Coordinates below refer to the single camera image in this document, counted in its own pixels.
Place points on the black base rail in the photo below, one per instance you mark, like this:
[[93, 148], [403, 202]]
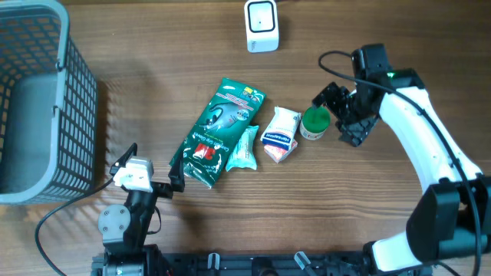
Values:
[[338, 263]]

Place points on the green lid jar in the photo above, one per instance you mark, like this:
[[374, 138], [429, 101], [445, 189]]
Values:
[[315, 122]]

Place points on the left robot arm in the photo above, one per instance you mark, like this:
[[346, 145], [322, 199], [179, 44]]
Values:
[[124, 228]]

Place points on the teal tissue pack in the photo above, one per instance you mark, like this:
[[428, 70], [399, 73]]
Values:
[[242, 156]]

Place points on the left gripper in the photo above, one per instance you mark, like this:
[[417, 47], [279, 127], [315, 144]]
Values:
[[176, 176]]

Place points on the white blue plaster pack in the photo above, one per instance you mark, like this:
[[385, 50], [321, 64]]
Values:
[[281, 130]]

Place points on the white barcode scanner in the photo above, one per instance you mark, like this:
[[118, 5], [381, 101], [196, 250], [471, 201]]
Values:
[[261, 24]]

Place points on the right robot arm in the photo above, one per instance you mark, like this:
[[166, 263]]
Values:
[[452, 217]]

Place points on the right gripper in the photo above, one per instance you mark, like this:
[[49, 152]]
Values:
[[337, 93]]

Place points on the small red white box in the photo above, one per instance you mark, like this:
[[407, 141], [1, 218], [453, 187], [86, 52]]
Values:
[[278, 154]]

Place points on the green 3M glove package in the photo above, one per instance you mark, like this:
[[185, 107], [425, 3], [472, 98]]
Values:
[[213, 137]]

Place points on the grey plastic mesh basket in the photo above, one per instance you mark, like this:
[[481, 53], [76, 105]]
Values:
[[48, 107]]

